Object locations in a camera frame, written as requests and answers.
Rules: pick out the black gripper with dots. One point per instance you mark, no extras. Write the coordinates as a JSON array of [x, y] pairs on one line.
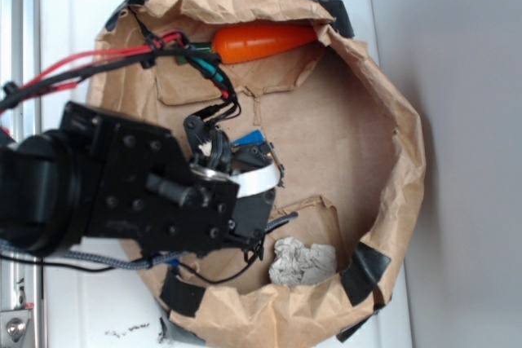
[[137, 184]]

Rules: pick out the blue sponge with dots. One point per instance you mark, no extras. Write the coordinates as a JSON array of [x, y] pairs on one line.
[[254, 137]]

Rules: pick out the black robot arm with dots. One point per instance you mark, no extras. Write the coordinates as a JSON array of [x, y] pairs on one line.
[[39, 195]]

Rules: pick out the orange toy carrot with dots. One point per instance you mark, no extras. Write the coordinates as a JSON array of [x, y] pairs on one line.
[[246, 43]]

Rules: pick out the crumpled white paper ball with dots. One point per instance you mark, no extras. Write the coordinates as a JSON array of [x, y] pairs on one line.
[[296, 264]]

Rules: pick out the brown paper bag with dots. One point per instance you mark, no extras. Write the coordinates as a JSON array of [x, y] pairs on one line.
[[354, 159]]

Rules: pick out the metal corner bracket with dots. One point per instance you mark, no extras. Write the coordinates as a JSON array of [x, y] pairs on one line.
[[14, 326]]

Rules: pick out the aluminium extrusion rail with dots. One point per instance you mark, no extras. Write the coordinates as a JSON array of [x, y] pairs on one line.
[[21, 285]]

